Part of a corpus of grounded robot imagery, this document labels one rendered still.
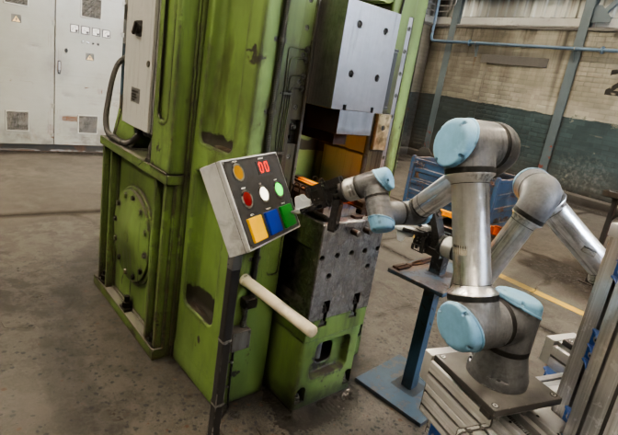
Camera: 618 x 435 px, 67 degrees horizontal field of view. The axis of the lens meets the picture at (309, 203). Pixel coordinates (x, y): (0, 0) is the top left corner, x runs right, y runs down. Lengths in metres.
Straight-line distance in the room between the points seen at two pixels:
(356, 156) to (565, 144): 7.68
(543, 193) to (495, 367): 0.52
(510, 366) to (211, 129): 1.49
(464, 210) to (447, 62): 10.15
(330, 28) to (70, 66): 5.27
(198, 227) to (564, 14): 8.90
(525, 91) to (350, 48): 8.45
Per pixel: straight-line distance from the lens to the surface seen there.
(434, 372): 1.45
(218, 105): 2.11
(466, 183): 1.13
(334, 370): 2.38
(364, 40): 1.92
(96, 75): 6.93
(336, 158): 2.38
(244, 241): 1.39
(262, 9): 1.81
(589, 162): 9.57
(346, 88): 1.87
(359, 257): 2.11
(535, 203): 1.48
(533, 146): 9.97
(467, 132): 1.11
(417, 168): 6.05
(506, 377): 1.29
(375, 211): 1.41
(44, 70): 6.81
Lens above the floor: 1.48
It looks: 15 degrees down
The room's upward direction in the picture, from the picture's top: 9 degrees clockwise
